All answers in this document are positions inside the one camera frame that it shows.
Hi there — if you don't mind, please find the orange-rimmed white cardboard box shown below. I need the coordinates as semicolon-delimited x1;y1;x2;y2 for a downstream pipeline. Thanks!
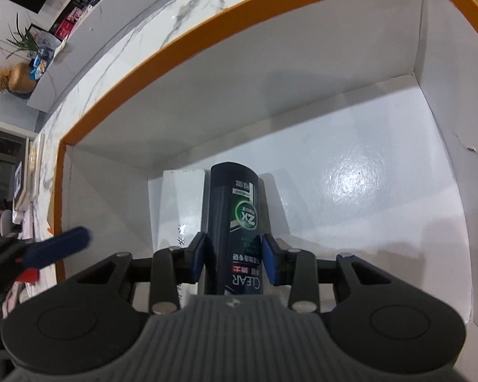
53;0;478;327

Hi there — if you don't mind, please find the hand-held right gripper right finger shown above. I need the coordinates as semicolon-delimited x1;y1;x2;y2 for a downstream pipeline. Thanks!
261;234;391;314

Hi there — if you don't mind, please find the white rectangular carton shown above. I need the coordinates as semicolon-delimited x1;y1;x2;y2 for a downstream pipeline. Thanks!
147;169;208;284

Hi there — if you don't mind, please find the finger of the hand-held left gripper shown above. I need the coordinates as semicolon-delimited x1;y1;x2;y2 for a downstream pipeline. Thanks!
0;226;93;277

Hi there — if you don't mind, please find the beige book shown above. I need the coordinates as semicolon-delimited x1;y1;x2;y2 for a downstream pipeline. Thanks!
24;133;45;203

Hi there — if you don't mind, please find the red box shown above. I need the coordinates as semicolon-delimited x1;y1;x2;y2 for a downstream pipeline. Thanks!
53;19;77;41

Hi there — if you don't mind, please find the dark blue shampoo bottle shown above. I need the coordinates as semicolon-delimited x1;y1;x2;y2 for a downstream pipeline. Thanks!
205;162;268;297

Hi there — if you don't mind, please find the green potted plant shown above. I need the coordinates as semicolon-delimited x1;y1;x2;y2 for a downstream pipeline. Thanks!
6;12;41;58

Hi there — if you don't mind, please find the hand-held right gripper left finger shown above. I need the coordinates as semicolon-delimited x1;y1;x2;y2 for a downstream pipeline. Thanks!
77;231;208;314

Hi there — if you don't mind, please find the blue snack packet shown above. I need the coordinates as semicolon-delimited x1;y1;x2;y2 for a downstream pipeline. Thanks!
29;47;56;81

